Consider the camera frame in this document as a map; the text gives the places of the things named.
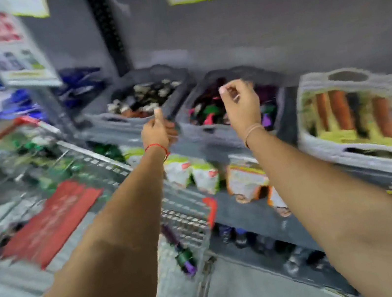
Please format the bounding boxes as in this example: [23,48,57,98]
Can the person's right forearm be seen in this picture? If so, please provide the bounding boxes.
[242,103,392,297]

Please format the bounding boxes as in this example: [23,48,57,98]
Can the white basket of orange packets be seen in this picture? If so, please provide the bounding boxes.
[286,59,392,196]

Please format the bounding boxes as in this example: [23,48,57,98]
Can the metal shopping cart red trim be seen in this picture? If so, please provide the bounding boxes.
[0,86,233,297]

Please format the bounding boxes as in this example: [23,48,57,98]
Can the orange white pouch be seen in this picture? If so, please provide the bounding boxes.
[265,183,293,220]
[223,159,272,207]

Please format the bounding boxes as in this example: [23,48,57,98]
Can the person's right hand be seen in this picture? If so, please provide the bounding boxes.
[218,76,266,140]

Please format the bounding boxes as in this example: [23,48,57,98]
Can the grey bin of dark packets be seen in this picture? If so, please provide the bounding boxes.
[74,59,203,150]

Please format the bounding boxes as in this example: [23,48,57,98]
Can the person's left forearm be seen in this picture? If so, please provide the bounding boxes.
[0,143,195,297]

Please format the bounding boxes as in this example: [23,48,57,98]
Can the row of dark bottles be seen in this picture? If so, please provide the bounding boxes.
[214,206,331,288]

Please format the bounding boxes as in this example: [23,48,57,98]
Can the grey bin of colourful packets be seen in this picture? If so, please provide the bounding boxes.
[169,59,294,158]

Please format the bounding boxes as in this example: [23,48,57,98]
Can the black shelf upright post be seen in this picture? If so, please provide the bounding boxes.
[84,0,135,82]

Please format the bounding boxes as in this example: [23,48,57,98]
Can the white green pouch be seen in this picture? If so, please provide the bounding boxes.
[189,160,223,198]
[162,152,195,191]

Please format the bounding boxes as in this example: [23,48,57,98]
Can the green packets in cart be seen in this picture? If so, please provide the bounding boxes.
[0,118,86,198]

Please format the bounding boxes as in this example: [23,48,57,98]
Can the grey shelf board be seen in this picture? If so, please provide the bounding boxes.
[203,168,326,269]

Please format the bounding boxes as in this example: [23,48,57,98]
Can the person's left hand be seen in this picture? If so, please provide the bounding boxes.
[137,105,181,153]

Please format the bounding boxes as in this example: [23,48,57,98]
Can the white hanging promo sign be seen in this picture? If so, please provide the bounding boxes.
[0,1,63,97]

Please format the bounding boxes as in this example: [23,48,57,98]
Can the beige wrist band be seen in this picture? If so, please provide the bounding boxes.
[241,123,268,148]

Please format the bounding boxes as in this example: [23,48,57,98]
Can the purple green bottle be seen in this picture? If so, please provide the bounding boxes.
[160,220,199,280]

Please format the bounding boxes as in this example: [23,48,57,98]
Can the red thread bracelet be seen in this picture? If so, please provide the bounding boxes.
[143,141,171,164]

